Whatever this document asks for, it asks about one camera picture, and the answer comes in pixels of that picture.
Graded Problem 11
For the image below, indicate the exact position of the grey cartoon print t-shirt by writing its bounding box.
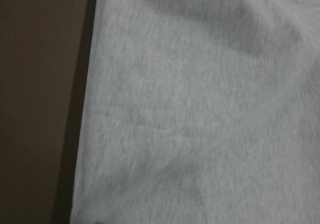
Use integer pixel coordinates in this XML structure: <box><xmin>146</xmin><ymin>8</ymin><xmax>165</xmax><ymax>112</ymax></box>
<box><xmin>70</xmin><ymin>0</ymin><xmax>320</xmax><ymax>223</ymax></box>

